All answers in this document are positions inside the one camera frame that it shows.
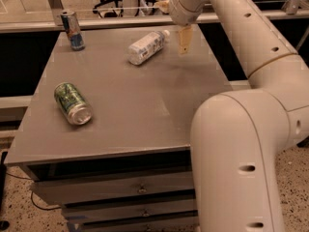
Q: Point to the grey drawer cabinet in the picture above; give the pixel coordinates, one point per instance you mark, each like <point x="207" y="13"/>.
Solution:
<point x="141" y="115"/>

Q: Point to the metal railing frame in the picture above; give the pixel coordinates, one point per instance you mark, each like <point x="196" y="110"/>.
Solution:
<point x="43" y="15"/>

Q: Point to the top grey drawer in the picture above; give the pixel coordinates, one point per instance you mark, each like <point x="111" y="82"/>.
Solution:
<point x="101" y="187"/>

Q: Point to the clear plastic water bottle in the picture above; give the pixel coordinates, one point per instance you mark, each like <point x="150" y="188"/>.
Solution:
<point x="146" y="47"/>

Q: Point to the green soda can lying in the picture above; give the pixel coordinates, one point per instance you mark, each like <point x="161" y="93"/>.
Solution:
<point x="73" y="105"/>

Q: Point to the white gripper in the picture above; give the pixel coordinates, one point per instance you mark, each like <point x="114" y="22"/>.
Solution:
<point x="176" y="9"/>

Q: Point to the grey drawer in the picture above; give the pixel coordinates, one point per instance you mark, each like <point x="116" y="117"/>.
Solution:
<point x="130" y="209"/>
<point x="180" y="223"/>
<point x="101" y="187"/>

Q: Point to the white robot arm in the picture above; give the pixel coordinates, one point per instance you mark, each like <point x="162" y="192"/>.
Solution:
<point x="235" y="136"/>

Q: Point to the middle grey drawer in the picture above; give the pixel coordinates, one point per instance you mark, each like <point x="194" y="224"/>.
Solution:
<point x="130" y="209"/>

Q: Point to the blue silver energy drink can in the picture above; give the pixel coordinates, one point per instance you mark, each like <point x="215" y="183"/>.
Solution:
<point x="72" y="29"/>

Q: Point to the bottom grey drawer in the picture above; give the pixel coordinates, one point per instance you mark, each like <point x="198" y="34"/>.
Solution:
<point x="180" y="223"/>

